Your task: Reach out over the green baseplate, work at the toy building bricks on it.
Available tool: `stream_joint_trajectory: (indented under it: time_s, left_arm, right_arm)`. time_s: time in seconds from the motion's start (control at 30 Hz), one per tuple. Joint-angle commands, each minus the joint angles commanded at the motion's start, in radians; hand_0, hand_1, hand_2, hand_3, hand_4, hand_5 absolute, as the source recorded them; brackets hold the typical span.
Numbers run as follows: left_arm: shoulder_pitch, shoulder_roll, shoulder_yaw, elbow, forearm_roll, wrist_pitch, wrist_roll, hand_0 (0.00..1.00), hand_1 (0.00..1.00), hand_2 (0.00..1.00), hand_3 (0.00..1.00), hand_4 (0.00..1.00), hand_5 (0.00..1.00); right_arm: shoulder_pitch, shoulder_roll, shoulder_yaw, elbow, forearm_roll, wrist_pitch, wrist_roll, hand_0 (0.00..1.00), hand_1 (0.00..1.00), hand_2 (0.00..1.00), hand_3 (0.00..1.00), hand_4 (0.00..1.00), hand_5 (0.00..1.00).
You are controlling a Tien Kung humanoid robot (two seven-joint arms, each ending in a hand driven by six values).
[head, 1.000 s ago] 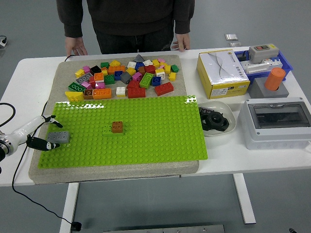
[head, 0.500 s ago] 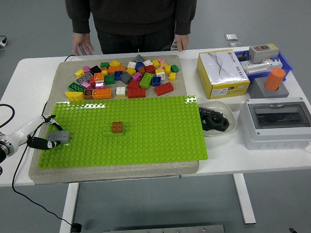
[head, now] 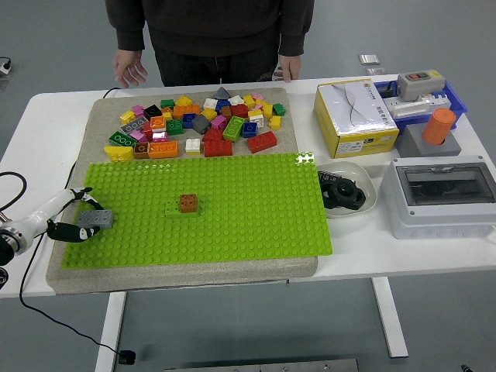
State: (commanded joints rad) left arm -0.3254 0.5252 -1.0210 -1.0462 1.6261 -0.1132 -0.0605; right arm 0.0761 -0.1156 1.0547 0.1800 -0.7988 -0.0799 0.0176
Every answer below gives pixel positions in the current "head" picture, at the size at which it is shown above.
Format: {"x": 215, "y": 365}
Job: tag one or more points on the person's left hand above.
{"x": 290, "y": 67}

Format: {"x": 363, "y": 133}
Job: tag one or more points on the person's right hand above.
{"x": 129, "y": 67}

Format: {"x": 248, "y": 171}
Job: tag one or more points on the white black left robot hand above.
{"x": 46, "y": 209}

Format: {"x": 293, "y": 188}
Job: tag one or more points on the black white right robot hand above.
{"x": 467, "y": 369}

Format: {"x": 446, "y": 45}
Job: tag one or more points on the grey long toy brick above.
{"x": 133, "y": 125}
{"x": 95, "y": 219}

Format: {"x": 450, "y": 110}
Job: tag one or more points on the person's right forearm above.
{"x": 129, "y": 35}

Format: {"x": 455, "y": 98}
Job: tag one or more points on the person's left forearm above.
{"x": 294, "y": 36}

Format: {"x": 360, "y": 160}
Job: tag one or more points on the small yellow toy brick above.
{"x": 127, "y": 116}
{"x": 167, "y": 115}

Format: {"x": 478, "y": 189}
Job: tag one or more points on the black toy brick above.
{"x": 152, "y": 112}

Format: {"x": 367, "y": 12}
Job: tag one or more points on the small green toy brick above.
{"x": 167, "y": 103}

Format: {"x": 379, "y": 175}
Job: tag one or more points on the orange white toy brick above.
{"x": 157, "y": 123}

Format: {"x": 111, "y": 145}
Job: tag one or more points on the yellow sloped toy brick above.
{"x": 183, "y": 102}

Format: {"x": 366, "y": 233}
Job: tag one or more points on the red square toy brick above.
{"x": 239, "y": 111}

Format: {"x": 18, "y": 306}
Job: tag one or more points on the dark green long toy brick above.
{"x": 122, "y": 138}

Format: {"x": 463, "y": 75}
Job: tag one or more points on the orange long toy brick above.
{"x": 187, "y": 112}
{"x": 163, "y": 149}

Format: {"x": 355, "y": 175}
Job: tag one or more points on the green square toy brick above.
{"x": 174, "y": 126}

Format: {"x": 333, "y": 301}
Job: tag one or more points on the grey roof-shaped toy brick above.
{"x": 221, "y": 94}

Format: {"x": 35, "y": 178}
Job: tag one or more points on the blue toy brick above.
{"x": 250, "y": 129}
{"x": 188, "y": 120}
{"x": 222, "y": 105}

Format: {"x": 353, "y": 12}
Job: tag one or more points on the red long toy brick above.
{"x": 262, "y": 142}
{"x": 218, "y": 148}

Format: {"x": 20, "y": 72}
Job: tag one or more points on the brown hollow toy brick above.
{"x": 141, "y": 150}

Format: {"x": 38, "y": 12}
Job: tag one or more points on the lime long toy brick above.
{"x": 233, "y": 129}

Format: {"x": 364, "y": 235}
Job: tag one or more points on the yellow curved toy brick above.
{"x": 119, "y": 153}

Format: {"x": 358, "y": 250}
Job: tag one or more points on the magenta toy brick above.
{"x": 219, "y": 122}

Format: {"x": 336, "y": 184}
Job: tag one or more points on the dark grey toy brick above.
{"x": 200, "y": 124}

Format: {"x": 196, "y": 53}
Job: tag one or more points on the red sloped toy brick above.
{"x": 212, "y": 135}

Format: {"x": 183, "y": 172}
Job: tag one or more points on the lime green toy brick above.
{"x": 171, "y": 209}

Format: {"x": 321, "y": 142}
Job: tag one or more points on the brown square toy brick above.
{"x": 188, "y": 203}

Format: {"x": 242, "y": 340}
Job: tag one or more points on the green studded baseplate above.
{"x": 252, "y": 217}

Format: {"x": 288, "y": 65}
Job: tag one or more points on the yellow white carton box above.
{"x": 350, "y": 114}

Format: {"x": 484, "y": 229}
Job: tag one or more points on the silver floor plate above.
{"x": 369, "y": 59}
{"x": 376, "y": 71}

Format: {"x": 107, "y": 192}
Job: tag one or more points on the person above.
{"x": 209, "y": 31}

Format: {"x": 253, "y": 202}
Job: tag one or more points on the white table leg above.
{"x": 389, "y": 317}
{"x": 110, "y": 333}

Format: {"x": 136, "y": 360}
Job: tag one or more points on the black adapter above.
{"x": 387, "y": 90}

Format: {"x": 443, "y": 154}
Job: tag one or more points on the black ribbed part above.
{"x": 329, "y": 176}

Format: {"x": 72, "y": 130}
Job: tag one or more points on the white shallow dish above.
{"x": 348, "y": 168}

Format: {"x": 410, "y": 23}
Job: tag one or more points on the white power strip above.
{"x": 405, "y": 108}

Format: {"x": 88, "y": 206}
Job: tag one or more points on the white floor socket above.
{"x": 4, "y": 67}

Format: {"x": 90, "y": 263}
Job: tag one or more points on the grey square block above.
{"x": 408, "y": 144}

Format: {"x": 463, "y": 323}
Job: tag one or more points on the large black hex nut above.
{"x": 354, "y": 199}

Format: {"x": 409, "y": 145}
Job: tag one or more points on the white distribution box clear lid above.
{"x": 434, "y": 224}

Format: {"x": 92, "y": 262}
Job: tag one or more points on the white circuit breaker row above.
{"x": 439, "y": 100}

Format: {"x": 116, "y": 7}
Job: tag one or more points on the orange cylinder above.
{"x": 438, "y": 126}

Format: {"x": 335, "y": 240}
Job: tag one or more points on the grey-brown table mat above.
{"x": 193, "y": 277}

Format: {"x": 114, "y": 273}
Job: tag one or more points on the blue plastic bin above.
{"x": 459, "y": 106}

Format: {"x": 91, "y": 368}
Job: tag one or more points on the grey metal panel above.
{"x": 263, "y": 366}

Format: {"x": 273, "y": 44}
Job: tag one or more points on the grey switch box red button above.
{"x": 420, "y": 85}

